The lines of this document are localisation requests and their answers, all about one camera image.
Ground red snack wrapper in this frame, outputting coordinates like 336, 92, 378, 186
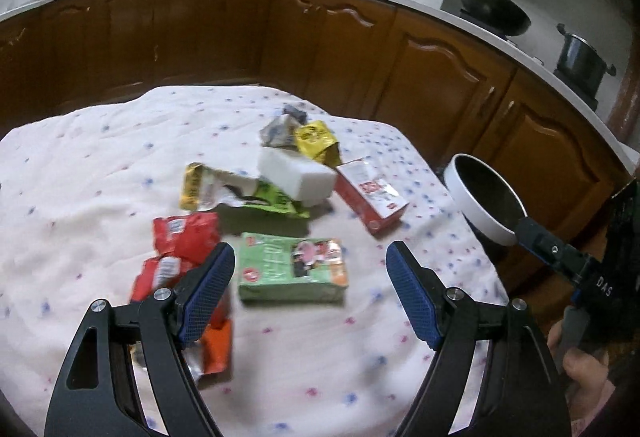
131, 254, 201, 303
152, 212, 221, 264

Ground brown wooden lower cabinets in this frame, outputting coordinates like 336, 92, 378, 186
0, 0, 631, 268

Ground green wrapper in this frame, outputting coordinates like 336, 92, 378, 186
220, 180, 311, 220

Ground white dotted blanket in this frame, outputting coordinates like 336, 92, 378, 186
0, 84, 511, 437

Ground red and white carton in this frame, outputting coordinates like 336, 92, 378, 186
334, 158, 410, 236

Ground gold and white wrapper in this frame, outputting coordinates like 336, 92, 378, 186
180, 163, 261, 211

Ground yellow packet with black print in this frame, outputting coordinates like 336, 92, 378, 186
294, 120, 342, 166

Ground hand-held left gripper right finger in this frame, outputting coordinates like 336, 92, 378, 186
386, 241, 573, 437

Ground black gas stove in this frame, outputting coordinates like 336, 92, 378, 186
457, 7, 601, 112

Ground orange wrapper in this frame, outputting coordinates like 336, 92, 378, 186
192, 302, 235, 375

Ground person's right hand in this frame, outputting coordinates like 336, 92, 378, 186
547, 319, 618, 418

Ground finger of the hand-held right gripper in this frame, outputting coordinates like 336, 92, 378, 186
515, 216, 591, 285

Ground grey wrapper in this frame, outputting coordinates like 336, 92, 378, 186
259, 104, 308, 148

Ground dark cooking pot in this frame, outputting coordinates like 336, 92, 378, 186
555, 23, 617, 90

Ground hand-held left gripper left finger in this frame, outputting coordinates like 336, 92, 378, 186
44, 242, 236, 437

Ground black bin with white rim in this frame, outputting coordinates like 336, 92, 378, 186
444, 154, 527, 246

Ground green carton box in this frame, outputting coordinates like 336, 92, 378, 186
236, 232, 349, 305

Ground white foam block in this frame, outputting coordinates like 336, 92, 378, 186
256, 146, 337, 208

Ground white kitchen countertop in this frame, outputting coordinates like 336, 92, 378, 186
0, 0, 640, 168

